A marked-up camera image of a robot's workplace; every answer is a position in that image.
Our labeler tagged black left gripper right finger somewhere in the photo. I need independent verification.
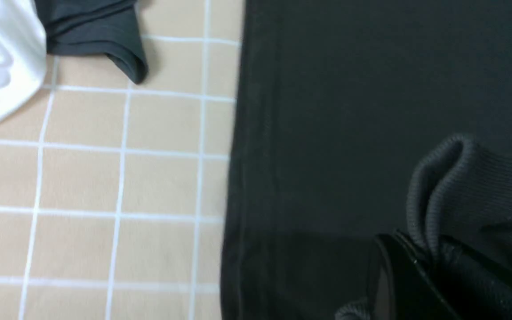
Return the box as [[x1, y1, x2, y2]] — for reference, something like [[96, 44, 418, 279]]
[[433, 236, 512, 320]]

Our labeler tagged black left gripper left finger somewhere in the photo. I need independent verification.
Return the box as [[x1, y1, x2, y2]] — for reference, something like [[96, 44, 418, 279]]
[[366, 234, 461, 320]]

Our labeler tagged dark gray long-sleeve shirt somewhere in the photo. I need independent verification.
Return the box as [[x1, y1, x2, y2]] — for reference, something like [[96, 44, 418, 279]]
[[220, 0, 512, 320]]

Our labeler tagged dark teal crumpled shirt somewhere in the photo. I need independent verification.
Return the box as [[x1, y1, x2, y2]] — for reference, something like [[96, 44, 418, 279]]
[[34, 0, 149, 84]]

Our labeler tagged white crumpled shirt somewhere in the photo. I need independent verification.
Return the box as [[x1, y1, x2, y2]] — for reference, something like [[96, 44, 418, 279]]
[[0, 0, 47, 122]]

